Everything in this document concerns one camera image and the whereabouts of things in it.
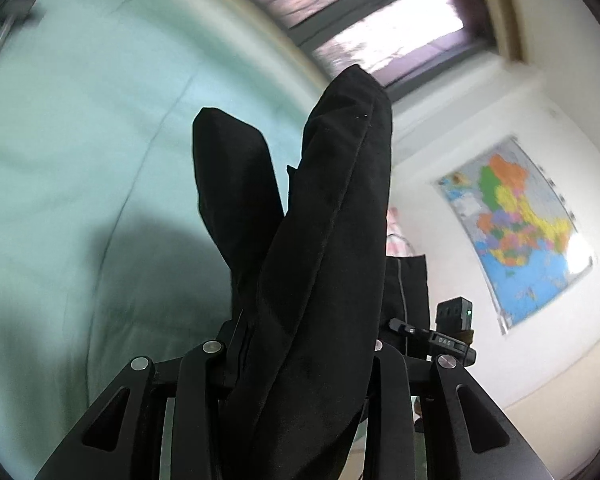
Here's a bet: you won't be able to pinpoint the black pants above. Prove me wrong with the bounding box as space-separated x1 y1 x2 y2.
192 64 431 480

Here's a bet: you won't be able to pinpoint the pink blanket with white stripe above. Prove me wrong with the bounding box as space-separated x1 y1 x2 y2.
386 205 417 259

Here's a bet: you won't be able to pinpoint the teal bed sheet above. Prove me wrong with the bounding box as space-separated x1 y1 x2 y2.
0 0 331 480

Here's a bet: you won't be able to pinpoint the colourful wall map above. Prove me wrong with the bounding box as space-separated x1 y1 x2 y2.
435 135 596 336

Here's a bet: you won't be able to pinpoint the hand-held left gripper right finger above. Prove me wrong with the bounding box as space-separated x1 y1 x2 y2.
365 339 553 480

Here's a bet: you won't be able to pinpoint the dark framed window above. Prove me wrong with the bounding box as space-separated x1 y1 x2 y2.
200 0 526 96

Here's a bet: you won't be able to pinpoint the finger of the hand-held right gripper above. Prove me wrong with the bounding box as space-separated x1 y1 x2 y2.
387 317 435 347

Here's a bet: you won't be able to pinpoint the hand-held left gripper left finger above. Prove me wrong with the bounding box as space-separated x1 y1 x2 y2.
35 339 231 480

